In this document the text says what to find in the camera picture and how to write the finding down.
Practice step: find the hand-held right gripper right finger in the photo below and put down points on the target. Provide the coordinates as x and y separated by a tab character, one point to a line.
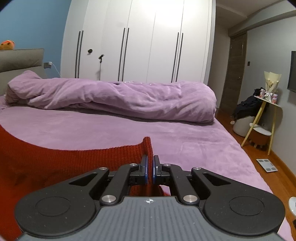
155	169

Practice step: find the yellow legged side table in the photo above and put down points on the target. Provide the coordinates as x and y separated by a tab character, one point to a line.
274	129

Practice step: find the wall socket with charger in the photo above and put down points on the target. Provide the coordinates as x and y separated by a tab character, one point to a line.
47	64

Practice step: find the rust red knit cardigan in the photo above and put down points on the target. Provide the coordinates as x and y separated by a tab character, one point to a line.
46	166

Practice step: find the orange plush toy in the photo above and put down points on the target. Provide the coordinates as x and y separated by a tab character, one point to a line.
7	45

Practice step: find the dark wooden door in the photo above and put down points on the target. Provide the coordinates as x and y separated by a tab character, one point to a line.
233	69

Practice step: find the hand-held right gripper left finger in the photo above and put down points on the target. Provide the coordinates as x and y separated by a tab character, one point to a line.
145	168

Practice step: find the purple duvet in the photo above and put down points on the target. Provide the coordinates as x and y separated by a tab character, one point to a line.
115	99

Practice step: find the wall mounted television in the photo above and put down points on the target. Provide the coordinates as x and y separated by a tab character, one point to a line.
292	71

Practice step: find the pink jar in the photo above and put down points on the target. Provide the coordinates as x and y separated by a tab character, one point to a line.
275	98
262	93

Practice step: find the grey padded headboard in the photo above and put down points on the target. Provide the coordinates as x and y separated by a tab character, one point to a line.
20	60

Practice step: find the white round bin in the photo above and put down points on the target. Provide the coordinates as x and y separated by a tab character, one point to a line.
293	210

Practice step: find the black clothes pile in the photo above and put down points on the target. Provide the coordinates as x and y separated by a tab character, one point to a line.
247	105

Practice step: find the wooden stool with white top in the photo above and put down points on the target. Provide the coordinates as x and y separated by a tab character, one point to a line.
261	136

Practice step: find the round black wardrobe knob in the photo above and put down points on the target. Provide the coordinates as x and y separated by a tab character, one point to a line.
89	51

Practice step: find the cream wrapped flower bouquet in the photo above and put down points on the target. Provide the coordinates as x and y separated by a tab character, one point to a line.
271	81

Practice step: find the white bathroom scale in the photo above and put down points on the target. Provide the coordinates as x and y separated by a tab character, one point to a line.
267	165

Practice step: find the white wardrobe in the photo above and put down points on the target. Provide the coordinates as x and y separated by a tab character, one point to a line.
150	34

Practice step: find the small black stand device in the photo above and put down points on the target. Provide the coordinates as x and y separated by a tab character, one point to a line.
101	57

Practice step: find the white round pouf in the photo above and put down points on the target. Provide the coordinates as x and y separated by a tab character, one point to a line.
242	127

